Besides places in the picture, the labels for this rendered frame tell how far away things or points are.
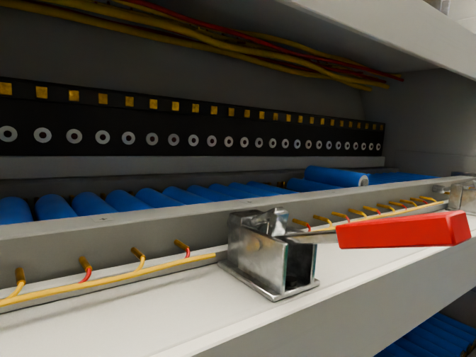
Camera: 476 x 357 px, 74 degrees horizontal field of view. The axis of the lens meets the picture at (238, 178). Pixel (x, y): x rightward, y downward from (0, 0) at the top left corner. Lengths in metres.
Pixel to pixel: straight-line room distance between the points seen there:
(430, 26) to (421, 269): 0.23
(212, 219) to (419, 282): 0.12
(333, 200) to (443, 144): 0.34
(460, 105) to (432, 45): 0.20
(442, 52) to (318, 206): 0.22
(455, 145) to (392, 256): 0.37
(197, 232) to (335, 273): 0.07
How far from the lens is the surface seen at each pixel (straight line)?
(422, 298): 0.23
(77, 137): 0.27
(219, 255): 0.16
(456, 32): 0.42
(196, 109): 0.30
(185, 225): 0.16
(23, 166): 0.27
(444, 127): 0.56
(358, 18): 0.27
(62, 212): 0.18
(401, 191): 0.32
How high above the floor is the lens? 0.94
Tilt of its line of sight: 9 degrees up
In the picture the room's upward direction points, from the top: 9 degrees counter-clockwise
